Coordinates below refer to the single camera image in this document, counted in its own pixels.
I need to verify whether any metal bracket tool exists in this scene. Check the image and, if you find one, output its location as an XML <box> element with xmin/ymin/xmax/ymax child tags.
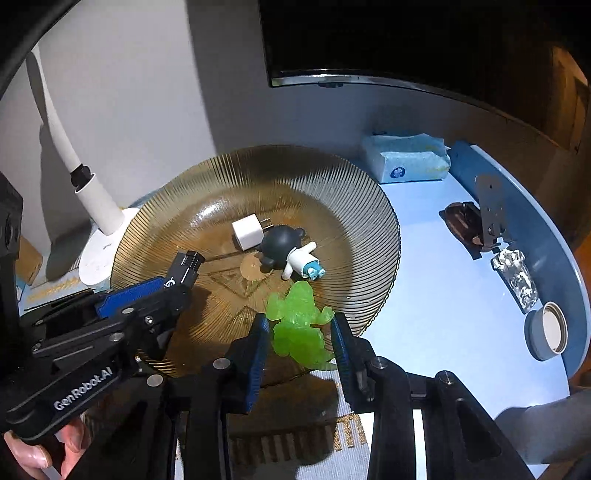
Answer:
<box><xmin>475</xmin><ymin>174</ymin><xmax>515</xmax><ymax>252</ymax></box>

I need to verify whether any blue tissue pack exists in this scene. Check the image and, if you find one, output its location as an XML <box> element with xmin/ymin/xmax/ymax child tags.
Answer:
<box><xmin>360</xmin><ymin>131</ymin><xmax>452</xmax><ymax>184</ymax></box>

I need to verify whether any person's left hand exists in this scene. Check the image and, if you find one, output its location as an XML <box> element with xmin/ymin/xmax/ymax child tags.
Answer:
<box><xmin>2</xmin><ymin>408</ymin><xmax>94</xmax><ymax>480</ymax></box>

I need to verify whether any patterned woven mat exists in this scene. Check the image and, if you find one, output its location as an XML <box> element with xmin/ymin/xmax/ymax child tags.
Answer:
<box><xmin>21</xmin><ymin>274</ymin><xmax>426</xmax><ymax>480</ymax></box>

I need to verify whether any crumpled silver foil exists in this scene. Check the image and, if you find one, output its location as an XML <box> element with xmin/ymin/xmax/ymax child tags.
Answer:
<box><xmin>491</xmin><ymin>247</ymin><xmax>539</xmax><ymax>315</ymax></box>

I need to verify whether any cardboard pen holder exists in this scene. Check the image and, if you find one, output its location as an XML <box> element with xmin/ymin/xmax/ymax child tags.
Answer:
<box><xmin>16</xmin><ymin>235</ymin><xmax>43</xmax><ymax>286</ymax></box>

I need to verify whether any grey cloth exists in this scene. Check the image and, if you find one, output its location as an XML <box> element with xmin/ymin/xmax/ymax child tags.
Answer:
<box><xmin>496</xmin><ymin>392</ymin><xmax>591</xmax><ymax>480</ymax></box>

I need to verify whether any amber ribbed glass plate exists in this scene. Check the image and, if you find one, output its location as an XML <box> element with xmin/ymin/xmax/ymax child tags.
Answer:
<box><xmin>110</xmin><ymin>144</ymin><xmax>402</xmax><ymax>377</ymax></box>

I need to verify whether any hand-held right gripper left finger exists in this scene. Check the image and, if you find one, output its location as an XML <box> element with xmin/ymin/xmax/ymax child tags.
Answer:
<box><xmin>164</xmin><ymin>313</ymin><xmax>271</xmax><ymax>480</ymax></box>

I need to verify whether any white and blue toy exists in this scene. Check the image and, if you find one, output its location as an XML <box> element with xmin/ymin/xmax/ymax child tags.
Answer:
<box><xmin>281</xmin><ymin>241</ymin><xmax>325</xmax><ymax>281</ymax></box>

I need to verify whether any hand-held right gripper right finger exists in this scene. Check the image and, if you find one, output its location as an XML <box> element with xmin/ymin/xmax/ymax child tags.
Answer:
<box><xmin>329</xmin><ymin>313</ymin><xmax>536</xmax><ymax>480</ymax></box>

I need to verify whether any white charger plug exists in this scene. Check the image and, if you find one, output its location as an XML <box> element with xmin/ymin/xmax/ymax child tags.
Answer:
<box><xmin>232</xmin><ymin>213</ymin><xmax>273</xmax><ymax>252</ymax></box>

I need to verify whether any dark grey round toy figure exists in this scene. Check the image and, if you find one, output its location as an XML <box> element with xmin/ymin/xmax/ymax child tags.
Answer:
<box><xmin>260</xmin><ymin>224</ymin><xmax>306</xmax><ymax>272</ymax></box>

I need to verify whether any black monitor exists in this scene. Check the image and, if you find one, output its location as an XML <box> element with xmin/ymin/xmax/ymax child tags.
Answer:
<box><xmin>257</xmin><ymin>0</ymin><xmax>591</xmax><ymax>153</ymax></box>

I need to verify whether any grey round cap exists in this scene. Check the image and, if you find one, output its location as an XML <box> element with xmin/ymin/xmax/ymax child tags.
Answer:
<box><xmin>524</xmin><ymin>301</ymin><xmax>570</xmax><ymax>361</ymax></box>

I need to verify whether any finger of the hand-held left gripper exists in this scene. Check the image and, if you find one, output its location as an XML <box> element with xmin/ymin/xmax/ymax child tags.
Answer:
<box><xmin>95</xmin><ymin>276</ymin><xmax>193</xmax><ymax>361</ymax></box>
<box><xmin>164</xmin><ymin>250</ymin><xmax>205</xmax><ymax>291</ymax></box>

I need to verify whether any green translucent toy figure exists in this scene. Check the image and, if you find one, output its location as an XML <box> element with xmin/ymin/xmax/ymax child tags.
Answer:
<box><xmin>265</xmin><ymin>281</ymin><xmax>338</xmax><ymax>372</ymax></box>

